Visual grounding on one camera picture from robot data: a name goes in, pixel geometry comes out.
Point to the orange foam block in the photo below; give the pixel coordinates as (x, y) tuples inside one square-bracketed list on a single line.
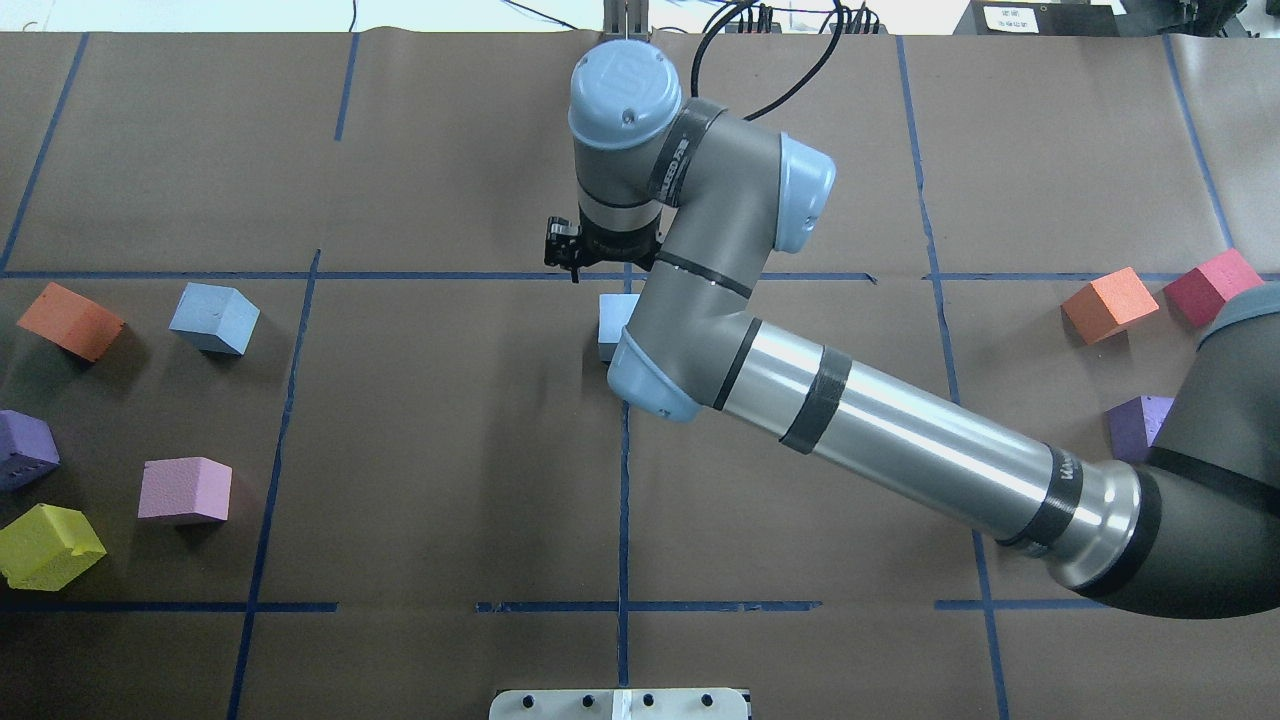
[(1109, 305), (72, 322)]

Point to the black box with label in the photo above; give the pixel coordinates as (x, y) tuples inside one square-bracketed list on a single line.
[(1037, 18)]

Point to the purple foam block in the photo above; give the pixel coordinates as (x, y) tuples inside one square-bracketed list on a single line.
[(1134, 424), (28, 450)]

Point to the purple foam block left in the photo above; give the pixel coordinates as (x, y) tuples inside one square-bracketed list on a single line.
[(28, 450)]

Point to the orange foam block right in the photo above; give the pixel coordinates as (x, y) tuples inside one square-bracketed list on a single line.
[(1109, 305)]

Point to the light blue block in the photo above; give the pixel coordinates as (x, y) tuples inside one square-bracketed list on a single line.
[(215, 319), (614, 312)]

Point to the pink foam block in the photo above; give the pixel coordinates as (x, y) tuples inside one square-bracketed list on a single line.
[(185, 490)]

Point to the orange foam block left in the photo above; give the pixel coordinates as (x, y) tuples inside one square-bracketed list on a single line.
[(72, 322)]

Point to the purple foam block right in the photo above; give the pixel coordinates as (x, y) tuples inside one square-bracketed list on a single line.
[(1134, 424)]

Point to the aluminium frame post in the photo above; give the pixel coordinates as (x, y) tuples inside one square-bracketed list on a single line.
[(626, 19)]

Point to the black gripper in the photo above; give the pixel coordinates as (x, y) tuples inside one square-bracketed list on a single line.
[(612, 244)]

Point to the yellow foam block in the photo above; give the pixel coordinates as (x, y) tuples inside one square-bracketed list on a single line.
[(48, 547)]

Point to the power strip left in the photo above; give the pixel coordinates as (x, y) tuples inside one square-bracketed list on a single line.
[(755, 20)]

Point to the red foam block far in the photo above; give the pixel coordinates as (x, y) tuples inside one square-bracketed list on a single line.
[(1201, 293)]

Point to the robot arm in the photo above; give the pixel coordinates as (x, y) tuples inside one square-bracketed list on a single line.
[(700, 199)]

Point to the power strip right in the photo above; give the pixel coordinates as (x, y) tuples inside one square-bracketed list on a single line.
[(853, 21)]

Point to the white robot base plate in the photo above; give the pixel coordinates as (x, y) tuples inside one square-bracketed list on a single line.
[(623, 703)]

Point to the power strip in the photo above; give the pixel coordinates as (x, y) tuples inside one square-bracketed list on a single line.
[(853, 21), (755, 20)]

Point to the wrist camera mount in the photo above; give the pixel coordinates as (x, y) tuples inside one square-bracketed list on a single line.
[(563, 246)]

